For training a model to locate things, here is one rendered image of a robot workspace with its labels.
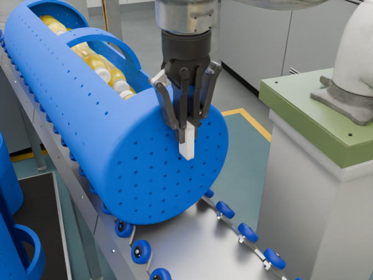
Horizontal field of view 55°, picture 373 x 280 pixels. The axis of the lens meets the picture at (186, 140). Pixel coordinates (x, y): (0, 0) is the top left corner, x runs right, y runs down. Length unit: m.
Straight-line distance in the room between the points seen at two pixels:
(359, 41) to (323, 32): 1.56
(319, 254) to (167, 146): 0.64
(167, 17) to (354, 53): 0.55
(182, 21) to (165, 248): 0.46
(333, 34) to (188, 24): 1.96
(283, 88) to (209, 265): 0.56
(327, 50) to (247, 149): 0.83
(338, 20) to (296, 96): 1.39
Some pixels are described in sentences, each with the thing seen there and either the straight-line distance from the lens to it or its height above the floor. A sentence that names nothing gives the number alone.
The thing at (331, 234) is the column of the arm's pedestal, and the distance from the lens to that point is 1.10.
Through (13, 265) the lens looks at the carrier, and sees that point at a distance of 1.13.
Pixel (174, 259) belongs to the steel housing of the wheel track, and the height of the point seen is 0.93.
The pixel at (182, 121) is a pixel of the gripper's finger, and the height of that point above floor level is 1.21.
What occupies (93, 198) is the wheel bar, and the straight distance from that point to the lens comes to 0.90.
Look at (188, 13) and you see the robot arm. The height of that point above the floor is 1.40.
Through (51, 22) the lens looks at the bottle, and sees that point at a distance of 1.29.
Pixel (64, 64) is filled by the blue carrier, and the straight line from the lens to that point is 0.88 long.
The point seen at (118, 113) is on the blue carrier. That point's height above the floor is 1.21.
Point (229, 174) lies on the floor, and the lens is 2.38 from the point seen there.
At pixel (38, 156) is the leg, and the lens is 2.50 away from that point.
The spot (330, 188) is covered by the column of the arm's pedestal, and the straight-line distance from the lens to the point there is 0.99.
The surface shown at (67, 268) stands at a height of 0.15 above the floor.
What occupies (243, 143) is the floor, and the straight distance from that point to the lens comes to 2.68.
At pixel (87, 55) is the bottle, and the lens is 0.99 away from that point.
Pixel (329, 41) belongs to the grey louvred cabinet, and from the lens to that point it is 2.46.
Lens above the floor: 1.53
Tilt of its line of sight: 35 degrees down
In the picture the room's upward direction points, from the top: straight up
